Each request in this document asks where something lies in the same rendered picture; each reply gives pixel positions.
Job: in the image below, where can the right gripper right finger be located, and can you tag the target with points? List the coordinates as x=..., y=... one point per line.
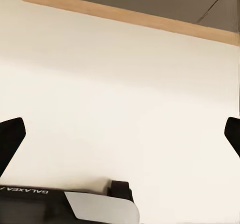
x=232, y=133

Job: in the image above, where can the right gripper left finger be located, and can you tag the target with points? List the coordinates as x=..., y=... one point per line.
x=12, y=133

